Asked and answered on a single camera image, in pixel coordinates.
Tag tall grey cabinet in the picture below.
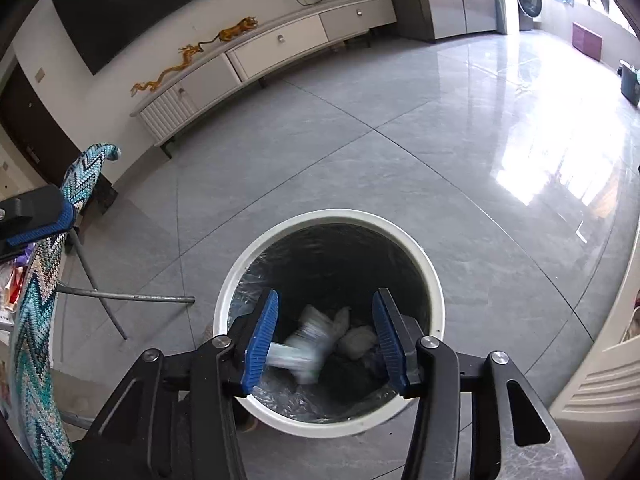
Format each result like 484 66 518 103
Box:
410 0 501 41

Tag golden dragon figurine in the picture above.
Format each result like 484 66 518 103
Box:
131 42 206 97

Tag white wrapper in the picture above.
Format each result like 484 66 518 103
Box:
267 319 342 387

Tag dark brown door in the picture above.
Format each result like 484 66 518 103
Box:
0 62 83 196

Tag white ribbed cabinet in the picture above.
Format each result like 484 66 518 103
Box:
549 305 640 480

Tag grey metal table legs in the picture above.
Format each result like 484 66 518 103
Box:
55 225 196 341

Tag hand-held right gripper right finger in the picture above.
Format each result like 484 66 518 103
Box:
371 287 586 480

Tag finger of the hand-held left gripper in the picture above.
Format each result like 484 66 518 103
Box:
0 184 77 262

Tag black wall television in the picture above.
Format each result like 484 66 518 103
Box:
51 0 283 77

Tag purple box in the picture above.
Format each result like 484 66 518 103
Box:
571 22 603 58

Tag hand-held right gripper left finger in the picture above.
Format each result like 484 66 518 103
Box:
62 287 281 480

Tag white round trash bin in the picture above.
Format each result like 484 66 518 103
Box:
213 208 446 440

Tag white television cabinet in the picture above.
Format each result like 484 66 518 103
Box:
130 0 398 160

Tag golden tiger figurine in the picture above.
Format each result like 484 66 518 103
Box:
217 17 259 43

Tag crumpled white tissue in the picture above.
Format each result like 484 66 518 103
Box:
334 324 379 361

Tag teal storage bin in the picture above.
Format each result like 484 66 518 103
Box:
620 60 640 107

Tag zigzag knitted tablecloth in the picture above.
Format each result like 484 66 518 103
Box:
10 142 122 480

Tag black plastic bin liner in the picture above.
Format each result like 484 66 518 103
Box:
227 222 432 423

